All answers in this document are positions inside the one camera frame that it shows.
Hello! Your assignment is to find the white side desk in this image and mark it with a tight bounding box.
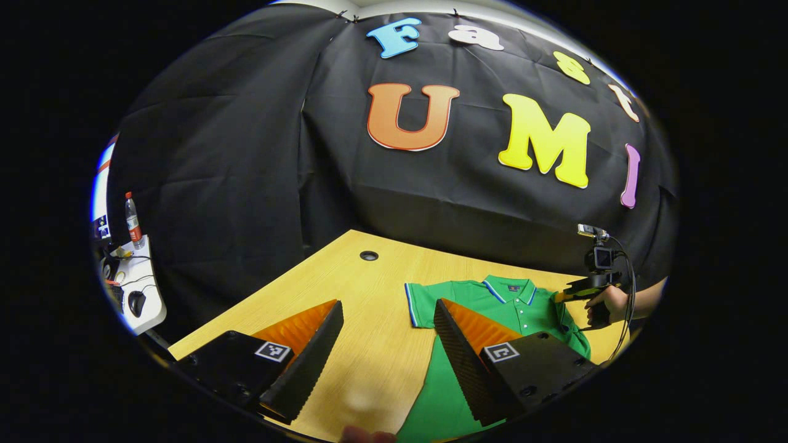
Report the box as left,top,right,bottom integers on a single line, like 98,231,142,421
98,236,168,336

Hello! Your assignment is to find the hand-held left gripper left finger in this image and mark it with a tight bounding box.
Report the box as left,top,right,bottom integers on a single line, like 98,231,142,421
167,300,345,425

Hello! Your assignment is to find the green T-shirt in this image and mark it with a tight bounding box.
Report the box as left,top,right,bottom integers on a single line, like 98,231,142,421
394,275,593,443

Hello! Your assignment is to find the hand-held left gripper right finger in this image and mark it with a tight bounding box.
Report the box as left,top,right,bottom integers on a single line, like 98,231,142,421
433,298,599,428

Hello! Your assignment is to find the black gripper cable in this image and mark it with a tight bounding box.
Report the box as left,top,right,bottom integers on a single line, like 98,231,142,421
606,234,638,364

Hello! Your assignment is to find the red-capped plastic bottle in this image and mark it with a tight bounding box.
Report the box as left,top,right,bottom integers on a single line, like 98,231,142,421
124,191,145,250

